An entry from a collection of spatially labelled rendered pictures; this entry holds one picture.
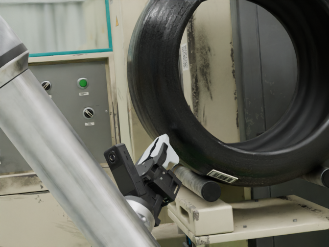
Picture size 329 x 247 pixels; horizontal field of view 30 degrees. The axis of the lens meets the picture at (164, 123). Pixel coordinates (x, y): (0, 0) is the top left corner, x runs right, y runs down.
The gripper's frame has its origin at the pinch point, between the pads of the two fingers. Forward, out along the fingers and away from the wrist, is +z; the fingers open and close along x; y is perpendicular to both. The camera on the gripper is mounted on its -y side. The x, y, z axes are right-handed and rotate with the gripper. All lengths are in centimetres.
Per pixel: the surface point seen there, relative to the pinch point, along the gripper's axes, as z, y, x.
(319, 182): 11.5, 34.4, 14.2
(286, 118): 36.3, 29.9, 2.1
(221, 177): 1.9, 16.5, 2.5
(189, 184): 5.5, 17.3, -10.1
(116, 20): 291, 31, -228
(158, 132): 3.5, 0.4, -2.9
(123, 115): 250, 88, -259
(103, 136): 43, 11, -61
